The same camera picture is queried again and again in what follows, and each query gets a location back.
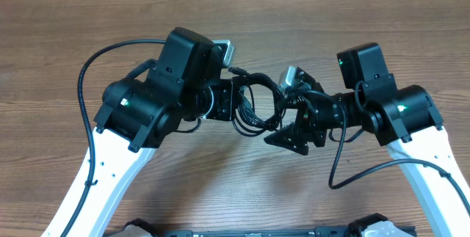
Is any black USB cable bundle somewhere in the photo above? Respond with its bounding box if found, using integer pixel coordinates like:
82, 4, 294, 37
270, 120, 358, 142
227, 66, 291, 138

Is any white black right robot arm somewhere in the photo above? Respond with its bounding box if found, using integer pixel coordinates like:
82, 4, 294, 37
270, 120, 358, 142
264, 43, 469, 236

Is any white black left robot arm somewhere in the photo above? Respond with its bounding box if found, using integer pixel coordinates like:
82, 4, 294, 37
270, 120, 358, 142
45, 27, 234, 236

